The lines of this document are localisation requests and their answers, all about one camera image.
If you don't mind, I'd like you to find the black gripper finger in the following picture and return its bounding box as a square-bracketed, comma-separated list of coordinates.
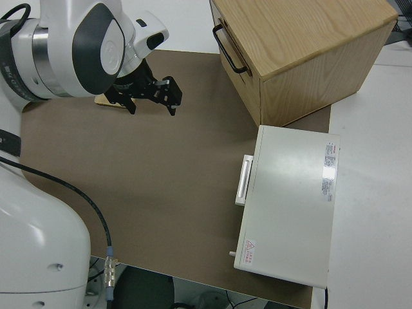
[108, 92, 136, 115]
[150, 76, 183, 117]

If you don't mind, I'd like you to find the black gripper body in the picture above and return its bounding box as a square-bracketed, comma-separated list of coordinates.
[111, 61, 162, 101]

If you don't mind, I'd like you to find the white toaster oven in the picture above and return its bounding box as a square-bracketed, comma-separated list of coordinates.
[229, 124, 341, 289]

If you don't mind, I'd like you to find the wooden drawer cabinet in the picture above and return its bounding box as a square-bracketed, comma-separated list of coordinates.
[209, 0, 398, 128]

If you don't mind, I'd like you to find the brown table mat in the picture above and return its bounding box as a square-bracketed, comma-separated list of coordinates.
[18, 50, 332, 309]

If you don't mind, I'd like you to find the wooden mug tree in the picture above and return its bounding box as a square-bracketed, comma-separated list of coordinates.
[94, 94, 136, 110]

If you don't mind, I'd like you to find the black cabinet handle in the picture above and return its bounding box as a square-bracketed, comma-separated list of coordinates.
[212, 24, 249, 75]

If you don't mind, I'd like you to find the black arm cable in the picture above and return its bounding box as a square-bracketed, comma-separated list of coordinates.
[0, 155, 117, 303]

